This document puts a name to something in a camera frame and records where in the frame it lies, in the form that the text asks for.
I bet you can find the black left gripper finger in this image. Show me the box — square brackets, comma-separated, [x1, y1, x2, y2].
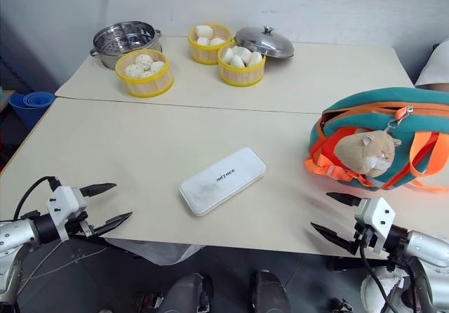
[79, 182, 117, 199]
[91, 211, 133, 238]

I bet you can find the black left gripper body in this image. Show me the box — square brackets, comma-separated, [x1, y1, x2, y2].
[65, 211, 98, 239]

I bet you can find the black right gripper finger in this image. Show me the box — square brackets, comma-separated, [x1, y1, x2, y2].
[326, 192, 363, 207]
[310, 222, 355, 253]

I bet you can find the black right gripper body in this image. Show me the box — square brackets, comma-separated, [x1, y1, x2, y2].
[351, 222, 375, 256]

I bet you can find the white rectangular case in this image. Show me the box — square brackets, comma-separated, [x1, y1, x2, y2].
[178, 146, 267, 218]

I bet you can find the teal and orange bag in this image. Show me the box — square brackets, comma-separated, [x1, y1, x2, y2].
[304, 86, 449, 192]

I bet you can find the white plastic sheet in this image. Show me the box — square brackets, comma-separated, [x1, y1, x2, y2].
[104, 237, 206, 267]

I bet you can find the white round base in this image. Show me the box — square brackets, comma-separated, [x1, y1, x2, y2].
[360, 266, 412, 313]

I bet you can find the dark rounded shape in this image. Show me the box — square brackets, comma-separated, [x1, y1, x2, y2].
[163, 272, 214, 313]
[250, 269, 292, 313]

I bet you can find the metal zipper clasp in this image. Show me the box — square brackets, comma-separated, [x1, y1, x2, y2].
[385, 105, 415, 133]

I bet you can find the bamboo steamer with speckled buns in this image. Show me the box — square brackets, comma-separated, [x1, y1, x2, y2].
[114, 49, 175, 98]

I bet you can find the stainless steel steamer pot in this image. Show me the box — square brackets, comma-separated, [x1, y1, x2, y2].
[89, 20, 163, 71]

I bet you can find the person in white clothing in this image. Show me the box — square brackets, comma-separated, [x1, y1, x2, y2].
[413, 39, 449, 91]

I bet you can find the bamboo steamer with white buns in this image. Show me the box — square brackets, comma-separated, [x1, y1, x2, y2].
[217, 45, 267, 88]

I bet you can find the small bamboo steamer basket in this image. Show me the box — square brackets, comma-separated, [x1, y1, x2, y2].
[187, 23, 236, 66]

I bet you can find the stainless steel pot lid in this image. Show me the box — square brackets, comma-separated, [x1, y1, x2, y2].
[234, 25, 295, 60]

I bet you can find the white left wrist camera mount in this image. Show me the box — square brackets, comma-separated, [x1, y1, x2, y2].
[45, 185, 87, 242]

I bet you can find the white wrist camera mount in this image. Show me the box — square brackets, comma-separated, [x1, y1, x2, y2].
[354, 197, 398, 256]
[45, 185, 87, 242]

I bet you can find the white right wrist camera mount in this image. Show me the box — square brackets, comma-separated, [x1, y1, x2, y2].
[354, 197, 398, 256]

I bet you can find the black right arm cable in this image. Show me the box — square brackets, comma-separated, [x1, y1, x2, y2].
[358, 246, 434, 313]

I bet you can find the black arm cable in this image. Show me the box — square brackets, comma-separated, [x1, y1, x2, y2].
[13, 175, 60, 222]
[358, 246, 434, 313]

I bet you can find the beige hamster plush keychain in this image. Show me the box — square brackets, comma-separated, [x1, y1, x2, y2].
[333, 130, 403, 178]

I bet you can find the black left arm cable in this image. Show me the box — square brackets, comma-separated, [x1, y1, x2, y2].
[13, 175, 60, 222]

